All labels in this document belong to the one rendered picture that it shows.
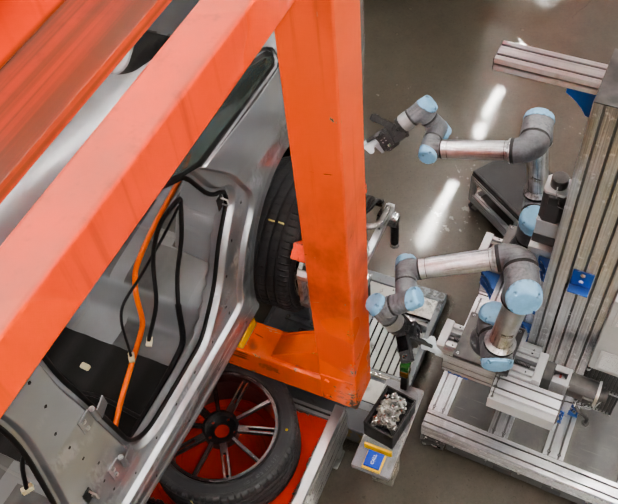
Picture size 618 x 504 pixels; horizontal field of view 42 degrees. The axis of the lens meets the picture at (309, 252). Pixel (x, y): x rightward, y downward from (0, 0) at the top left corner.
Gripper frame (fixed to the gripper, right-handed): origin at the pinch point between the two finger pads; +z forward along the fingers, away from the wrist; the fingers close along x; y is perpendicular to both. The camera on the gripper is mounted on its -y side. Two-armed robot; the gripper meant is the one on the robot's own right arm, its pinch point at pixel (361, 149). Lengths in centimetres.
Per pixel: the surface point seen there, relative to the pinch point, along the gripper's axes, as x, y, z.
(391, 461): -12, 114, 59
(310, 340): -24, 55, 55
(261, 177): -42.5, -5.6, 25.0
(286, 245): -28, 19, 39
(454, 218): 140, 34, 24
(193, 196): -42, -17, 55
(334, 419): -3, 89, 77
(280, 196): -22.1, -0.1, 32.3
